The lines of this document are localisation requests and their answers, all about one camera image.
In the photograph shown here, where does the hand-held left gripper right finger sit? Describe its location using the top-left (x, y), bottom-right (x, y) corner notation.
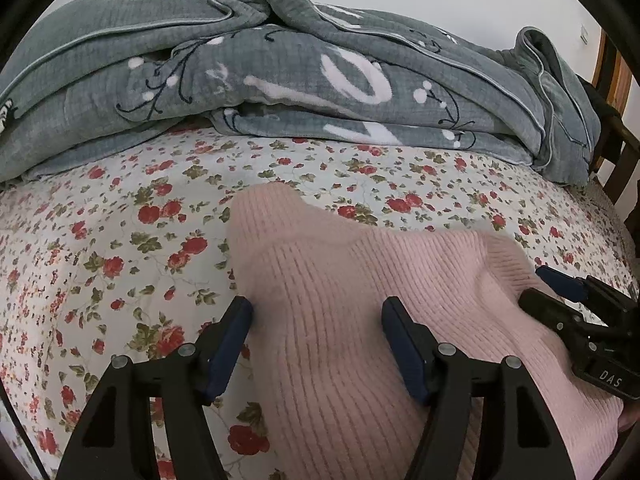
top-left (381, 296), bottom-right (576, 480)

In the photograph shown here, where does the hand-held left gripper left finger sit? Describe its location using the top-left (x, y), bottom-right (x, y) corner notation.
top-left (55, 296), bottom-right (255, 480)

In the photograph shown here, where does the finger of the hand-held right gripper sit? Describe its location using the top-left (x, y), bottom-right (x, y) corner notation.
top-left (535, 266), bottom-right (598, 307)
top-left (518, 288), bottom-right (588, 336)

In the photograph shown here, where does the pink knitted sweater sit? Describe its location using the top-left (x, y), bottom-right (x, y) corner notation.
top-left (227, 182), bottom-right (632, 480)

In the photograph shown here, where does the floral bed sheet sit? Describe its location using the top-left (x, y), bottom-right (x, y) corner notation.
top-left (0, 127), bottom-right (638, 480)

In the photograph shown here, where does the dark cloth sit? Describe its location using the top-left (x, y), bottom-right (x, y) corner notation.
top-left (575, 75), bottom-right (613, 121)

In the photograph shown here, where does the grey printed quilt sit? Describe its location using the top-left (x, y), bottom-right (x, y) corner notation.
top-left (0, 0), bottom-right (602, 187)

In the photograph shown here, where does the wooden bed frame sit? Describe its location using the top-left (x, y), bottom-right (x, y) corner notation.
top-left (590, 30), bottom-right (640, 223)

